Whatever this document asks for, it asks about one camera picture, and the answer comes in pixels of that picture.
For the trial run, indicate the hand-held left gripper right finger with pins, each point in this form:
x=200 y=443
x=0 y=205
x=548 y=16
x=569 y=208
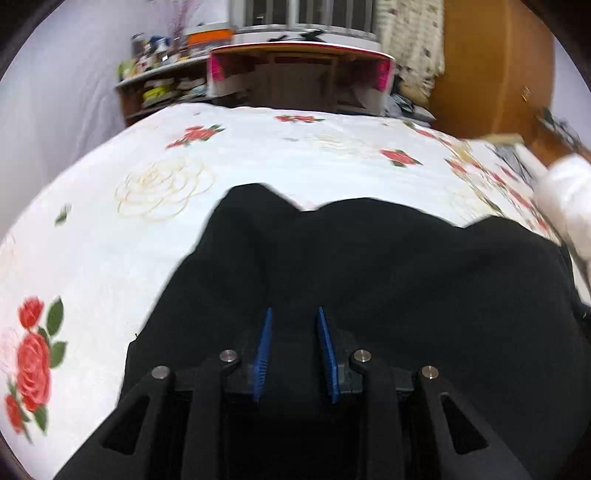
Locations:
x=328 y=360

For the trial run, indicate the black coat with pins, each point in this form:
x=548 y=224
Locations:
x=392 y=277

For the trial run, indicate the cluttered wooden shelf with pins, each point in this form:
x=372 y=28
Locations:
x=157 y=87

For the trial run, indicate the wooden desk with pink sides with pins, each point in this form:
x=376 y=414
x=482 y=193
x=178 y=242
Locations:
x=300 y=74

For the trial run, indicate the wooden wardrobe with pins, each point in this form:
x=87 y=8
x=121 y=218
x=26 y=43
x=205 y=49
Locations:
x=489 y=60

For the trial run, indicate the barred window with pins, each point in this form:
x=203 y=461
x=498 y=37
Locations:
x=304 y=14

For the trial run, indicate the patterned curtain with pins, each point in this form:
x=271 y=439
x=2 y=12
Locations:
x=408 y=37

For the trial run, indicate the storage box with orange lid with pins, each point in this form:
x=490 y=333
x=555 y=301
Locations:
x=210 y=37

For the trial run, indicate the white duvet roll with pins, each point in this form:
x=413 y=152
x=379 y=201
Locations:
x=565 y=194

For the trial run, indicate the wooden headboard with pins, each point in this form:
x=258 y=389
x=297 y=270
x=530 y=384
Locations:
x=563 y=131

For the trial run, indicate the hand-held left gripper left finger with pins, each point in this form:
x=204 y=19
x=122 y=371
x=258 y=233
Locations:
x=262 y=355

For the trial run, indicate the pile of clothes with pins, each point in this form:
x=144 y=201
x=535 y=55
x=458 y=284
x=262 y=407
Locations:
x=408 y=108

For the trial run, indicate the floral bedspread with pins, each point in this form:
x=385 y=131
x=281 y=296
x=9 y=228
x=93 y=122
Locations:
x=115 y=258

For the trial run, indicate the bare decorative branches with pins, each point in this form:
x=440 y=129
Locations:
x=184 y=18

